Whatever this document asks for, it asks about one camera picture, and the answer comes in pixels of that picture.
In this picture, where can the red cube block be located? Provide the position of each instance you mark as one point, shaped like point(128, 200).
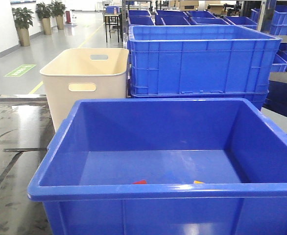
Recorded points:
point(140, 182)

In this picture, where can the yellow block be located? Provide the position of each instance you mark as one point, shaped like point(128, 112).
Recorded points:
point(198, 182)

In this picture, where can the large blue target bin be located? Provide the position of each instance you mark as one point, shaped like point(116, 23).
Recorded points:
point(85, 180)

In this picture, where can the large blue ribbed crate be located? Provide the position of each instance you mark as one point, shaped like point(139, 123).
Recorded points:
point(200, 59)

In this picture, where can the beige plastic basket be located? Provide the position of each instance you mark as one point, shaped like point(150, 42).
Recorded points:
point(84, 73)

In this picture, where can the potted plant right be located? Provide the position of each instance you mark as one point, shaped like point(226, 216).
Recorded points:
point(58, 9)

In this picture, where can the potted plant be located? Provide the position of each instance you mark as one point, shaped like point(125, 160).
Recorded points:
point(23, 19)
point(58, 9)
point(44, 13)

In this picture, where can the potted plant middle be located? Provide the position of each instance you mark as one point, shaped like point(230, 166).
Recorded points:
point(44, 13)

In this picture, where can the potted plant left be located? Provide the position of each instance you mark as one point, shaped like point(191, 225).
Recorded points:
point(23, 19)

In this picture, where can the black frame table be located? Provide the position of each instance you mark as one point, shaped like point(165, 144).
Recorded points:
point(110, 21)

